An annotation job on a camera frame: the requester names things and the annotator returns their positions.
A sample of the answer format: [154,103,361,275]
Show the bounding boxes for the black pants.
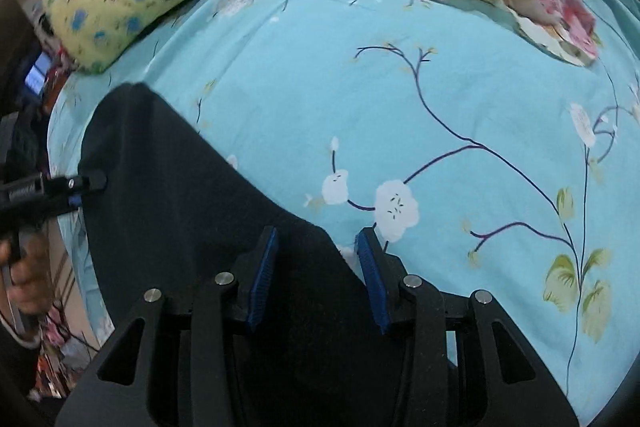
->
[79,83,395,426]

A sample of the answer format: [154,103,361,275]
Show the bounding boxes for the person's left hand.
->
[1,232,53,321]

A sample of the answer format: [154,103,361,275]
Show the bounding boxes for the light blue floral bedsheet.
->
[48,0,639,425]

